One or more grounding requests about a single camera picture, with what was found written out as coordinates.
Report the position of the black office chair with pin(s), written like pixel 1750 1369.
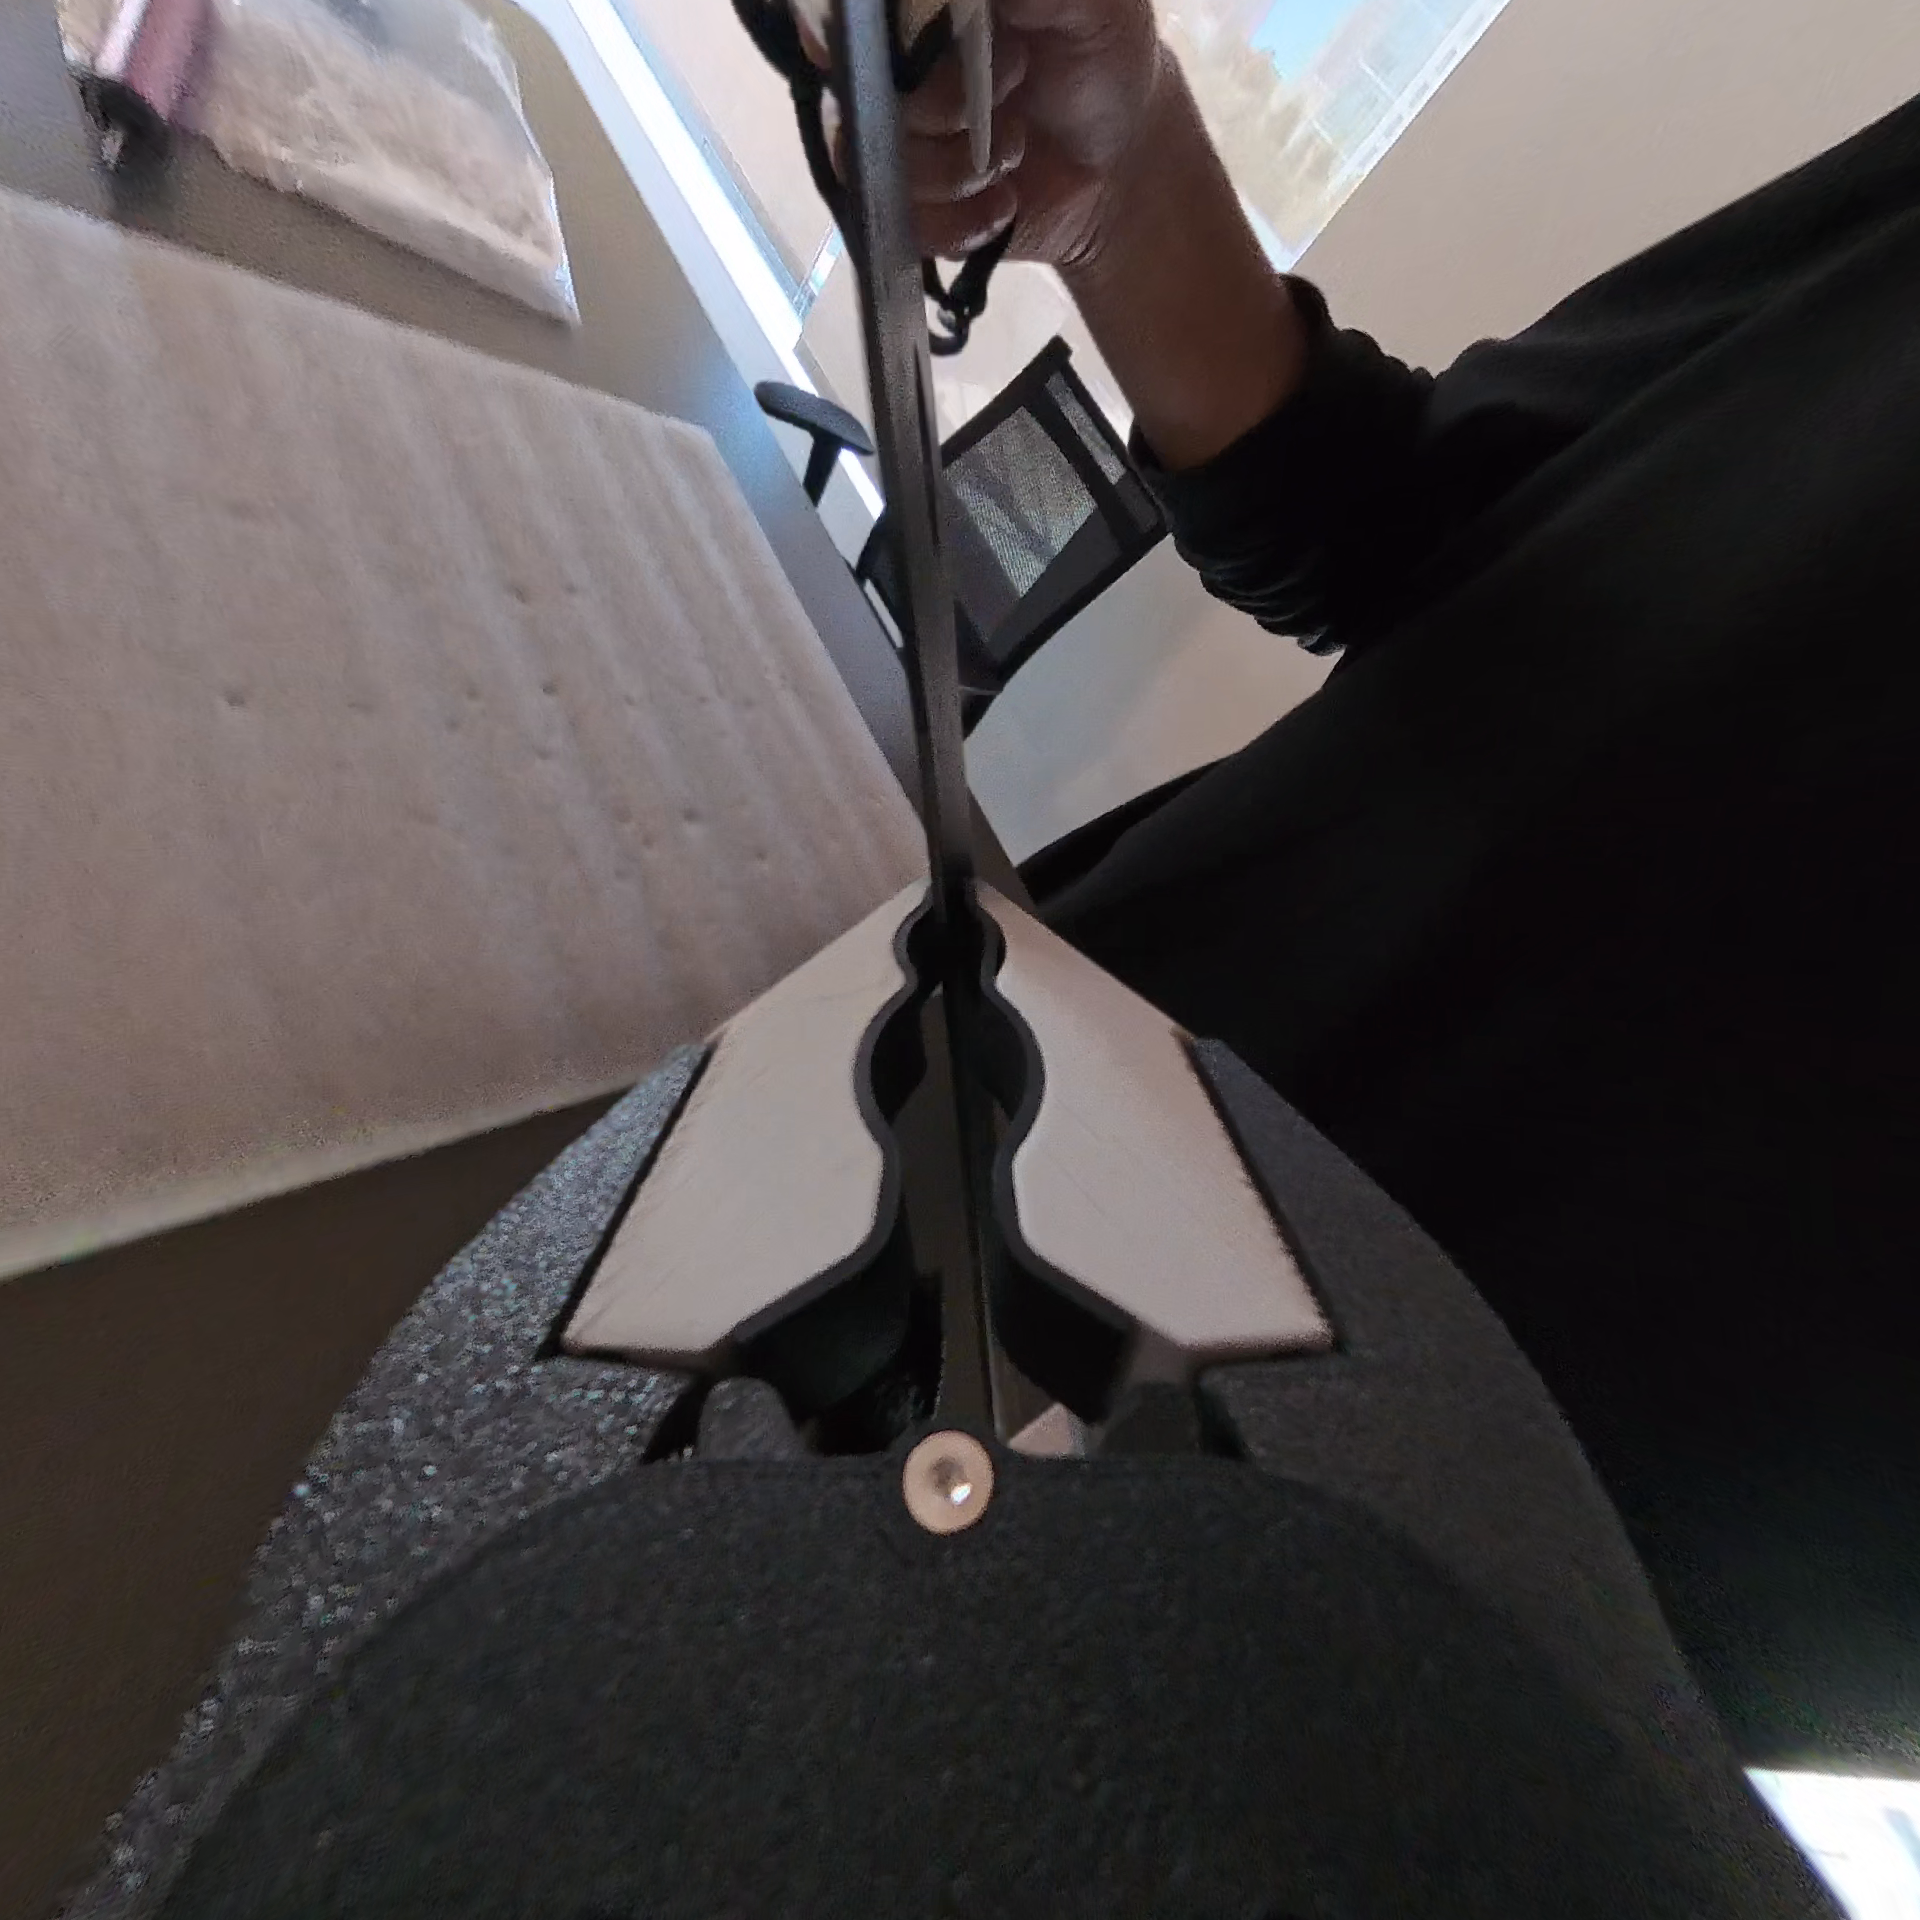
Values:
pixel 1035 510

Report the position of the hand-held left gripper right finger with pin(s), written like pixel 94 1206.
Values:
pixel 1157 1202

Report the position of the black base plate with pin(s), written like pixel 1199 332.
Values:
pixel 910 523

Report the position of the person's dark clothing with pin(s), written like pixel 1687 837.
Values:
pixel 1572 977

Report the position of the large clear plastic bag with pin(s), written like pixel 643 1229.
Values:
pixel 408 133

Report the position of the large window with blinds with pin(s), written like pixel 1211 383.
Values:
pixel 1335 93

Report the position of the white foam sheet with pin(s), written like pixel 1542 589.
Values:
pixel 380 674

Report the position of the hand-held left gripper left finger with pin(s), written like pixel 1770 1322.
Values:
pixel 750 1202

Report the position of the red electric screwdriver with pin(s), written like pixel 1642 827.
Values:
pixel 139 68

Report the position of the person's right forearm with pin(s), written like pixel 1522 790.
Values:
pixel 1296 468

